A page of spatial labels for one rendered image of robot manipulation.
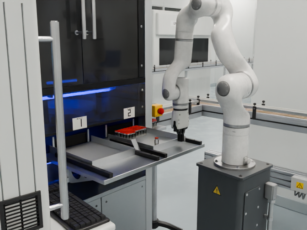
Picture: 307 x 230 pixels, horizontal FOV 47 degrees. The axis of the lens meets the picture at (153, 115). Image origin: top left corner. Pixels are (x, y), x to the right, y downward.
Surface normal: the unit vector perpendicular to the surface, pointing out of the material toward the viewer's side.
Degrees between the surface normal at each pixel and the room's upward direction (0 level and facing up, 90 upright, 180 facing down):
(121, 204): 90
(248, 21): 90
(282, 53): 90
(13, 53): 90
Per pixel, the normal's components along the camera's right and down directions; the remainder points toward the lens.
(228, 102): -0.46, 0.74
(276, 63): -0.68, 0.15
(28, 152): 0.65, 0.16
